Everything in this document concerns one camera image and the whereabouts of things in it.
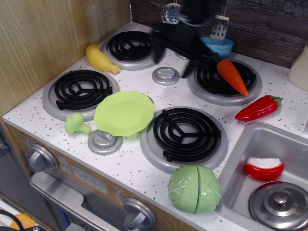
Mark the silver back stovetop knob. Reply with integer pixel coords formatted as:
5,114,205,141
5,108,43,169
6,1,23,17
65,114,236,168
175,50,190,60

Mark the green toy broccoli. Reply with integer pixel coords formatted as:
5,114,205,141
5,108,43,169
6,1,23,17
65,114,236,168
64,113,91,135

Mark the front right black burner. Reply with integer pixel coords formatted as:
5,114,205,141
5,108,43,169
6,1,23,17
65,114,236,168
140,107,228,174

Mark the red white toy cheese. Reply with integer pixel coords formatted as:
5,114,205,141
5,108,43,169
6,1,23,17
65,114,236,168
244,158,284,181

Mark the silver pot lid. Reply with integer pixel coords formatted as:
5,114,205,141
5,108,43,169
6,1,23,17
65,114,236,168
248,181,308,231

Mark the silver right oven knob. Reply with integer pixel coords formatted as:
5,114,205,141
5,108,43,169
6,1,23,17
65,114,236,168
123,197,157,231

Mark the oven clock display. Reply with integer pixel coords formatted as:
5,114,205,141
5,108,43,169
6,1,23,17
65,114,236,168
72,166,108,194

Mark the silver oven door handle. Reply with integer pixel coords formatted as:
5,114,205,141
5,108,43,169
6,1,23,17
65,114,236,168
30,172,118,231

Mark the silver oven knob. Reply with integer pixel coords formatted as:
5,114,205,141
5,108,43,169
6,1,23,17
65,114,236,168
123,197,157,231
29,144,59,173

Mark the silver toy sink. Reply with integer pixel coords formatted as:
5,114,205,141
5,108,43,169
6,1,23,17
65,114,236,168
217,122,308,231

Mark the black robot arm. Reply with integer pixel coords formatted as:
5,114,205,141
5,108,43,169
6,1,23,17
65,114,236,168
150,0,213,78

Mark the yellow toy banana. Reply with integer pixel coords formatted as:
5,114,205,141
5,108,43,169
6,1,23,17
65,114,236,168
86,44,119,73

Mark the silver perforated ladle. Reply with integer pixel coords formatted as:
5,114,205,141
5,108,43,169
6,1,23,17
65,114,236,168
161,0,181,25

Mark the silver stovetop knob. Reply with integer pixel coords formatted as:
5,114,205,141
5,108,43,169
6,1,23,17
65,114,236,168
152,67,180,86
175,50,190,60
88,129,123,155

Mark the back right black burner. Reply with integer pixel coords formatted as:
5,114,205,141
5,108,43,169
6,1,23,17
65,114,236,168
187,59,262,106

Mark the silver left oven knob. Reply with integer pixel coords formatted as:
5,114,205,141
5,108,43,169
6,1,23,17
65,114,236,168
29,144,59,173

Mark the yellow object bottom left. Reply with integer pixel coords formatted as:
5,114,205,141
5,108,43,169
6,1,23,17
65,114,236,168
9,214,37,230

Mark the silver slotted spatula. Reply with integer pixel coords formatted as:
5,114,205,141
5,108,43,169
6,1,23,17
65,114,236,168
209,15,230,40

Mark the orange toy carrot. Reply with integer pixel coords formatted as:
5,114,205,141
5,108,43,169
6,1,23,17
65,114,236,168
212,53,248,96

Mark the cream white container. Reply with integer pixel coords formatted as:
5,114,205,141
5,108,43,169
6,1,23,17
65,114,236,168
288,45,308,91

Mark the silver front stovetop knob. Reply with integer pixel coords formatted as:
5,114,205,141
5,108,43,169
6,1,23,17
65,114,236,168
88,129,123,155

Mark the black burner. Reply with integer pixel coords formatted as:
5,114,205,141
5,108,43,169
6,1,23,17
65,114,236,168
140,107,228,174
42,69,120,121
102,31,157,71
187,59,262,106

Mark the red toy chili pepper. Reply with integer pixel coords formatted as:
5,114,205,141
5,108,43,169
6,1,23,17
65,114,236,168
235,95,283,122

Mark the front left black burner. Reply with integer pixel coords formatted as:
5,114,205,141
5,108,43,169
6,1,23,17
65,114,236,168
42,69,120,121

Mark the blue plastic bowl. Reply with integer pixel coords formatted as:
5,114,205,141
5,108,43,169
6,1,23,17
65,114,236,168
201,37,234,58

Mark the light green plastic plate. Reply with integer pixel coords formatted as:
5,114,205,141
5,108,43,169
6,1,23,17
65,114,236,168
94,91,154,137

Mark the back left black burner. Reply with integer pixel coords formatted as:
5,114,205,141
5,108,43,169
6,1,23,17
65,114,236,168
102,31,157,71

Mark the silver centre stovetop knob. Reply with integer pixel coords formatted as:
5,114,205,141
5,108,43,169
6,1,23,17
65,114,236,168
152,67,180,86

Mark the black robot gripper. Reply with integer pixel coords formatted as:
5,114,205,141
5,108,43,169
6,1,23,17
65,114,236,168
151,22,212,78

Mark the green toy cabbage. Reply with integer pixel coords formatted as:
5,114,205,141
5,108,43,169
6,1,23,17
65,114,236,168
167,165,222,214

